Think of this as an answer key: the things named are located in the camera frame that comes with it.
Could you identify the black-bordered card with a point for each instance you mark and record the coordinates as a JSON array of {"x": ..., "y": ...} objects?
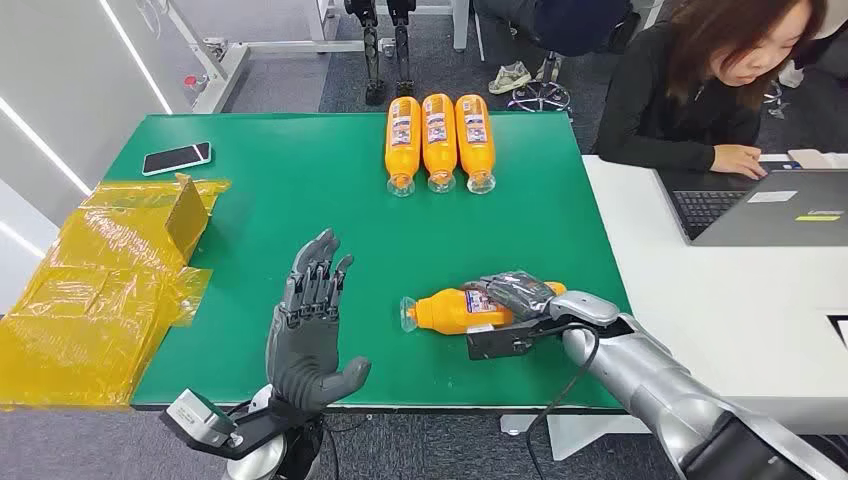
[{"x": 841, "y": 330}]

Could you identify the white metal frame stand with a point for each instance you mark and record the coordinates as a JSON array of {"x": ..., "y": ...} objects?
[{"x": 228, "y": 63}]

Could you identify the grey laptop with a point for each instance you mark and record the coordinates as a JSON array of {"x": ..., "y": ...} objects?
[{"x": 762, "y": 218}]

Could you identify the chrome chair base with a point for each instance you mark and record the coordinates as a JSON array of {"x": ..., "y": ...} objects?
[
  {"x": 540, "y": 98},
  {"x": 775, "y": 98}
]

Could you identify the orange juice bottle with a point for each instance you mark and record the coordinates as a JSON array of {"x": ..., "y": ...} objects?
[
  {"x": 476, "y": 142},
  {"x": 403, "y": 142},
  {"x": 444, "y": 311},
  {"x": 438, "y": 142}
]

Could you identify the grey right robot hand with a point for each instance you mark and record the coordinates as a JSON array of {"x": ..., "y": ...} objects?
[{"x": 523, "y": 295}]

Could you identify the person's hand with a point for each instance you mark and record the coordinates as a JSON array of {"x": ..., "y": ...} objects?
[{"x": 738, "y": 159}]

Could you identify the person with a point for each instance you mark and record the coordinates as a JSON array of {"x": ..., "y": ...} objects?
[
  {"x": 570, "y": 23},
  {"x": 792, "y": 74},
  {"x": 662, "y": 112}
]

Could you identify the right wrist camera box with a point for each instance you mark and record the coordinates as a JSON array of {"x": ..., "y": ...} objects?
[{"x": 497, "y": 341}]

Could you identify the yellow plastic-wrapped cardboard package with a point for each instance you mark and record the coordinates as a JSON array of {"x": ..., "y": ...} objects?
[{"x": 93, "y": 298}]

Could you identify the black robot leg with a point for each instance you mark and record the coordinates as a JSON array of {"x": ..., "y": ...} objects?
[
  {"x": 372, "y": 60},
  {"x": 402, "y": 53}
]

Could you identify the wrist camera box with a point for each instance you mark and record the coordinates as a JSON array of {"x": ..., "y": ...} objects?
[
  {"x": 497, "y": 341},
  {"x": 199, "y": 417}
]

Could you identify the white side table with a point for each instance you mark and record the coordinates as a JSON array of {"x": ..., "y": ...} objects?
[{"x": 715, "y": 305}]

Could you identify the green table mat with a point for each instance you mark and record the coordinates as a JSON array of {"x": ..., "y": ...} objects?
[{"x": 331, "y": 199}]

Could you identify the red button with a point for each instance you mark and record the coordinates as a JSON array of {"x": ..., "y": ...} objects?
[{"x": 192, "y": 82}]

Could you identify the black smartphone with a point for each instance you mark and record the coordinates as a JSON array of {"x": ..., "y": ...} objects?
[{"x": 176, "y": 158}]

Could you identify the beige flat device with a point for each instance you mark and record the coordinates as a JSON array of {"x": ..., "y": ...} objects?
[{"x": 818, "y": 159}]

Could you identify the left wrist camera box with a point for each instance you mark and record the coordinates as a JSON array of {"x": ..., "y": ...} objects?
[{"x": 199, "y": 417}]

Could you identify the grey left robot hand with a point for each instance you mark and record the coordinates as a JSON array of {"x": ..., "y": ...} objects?
[{"x": 301, "y": 358}]

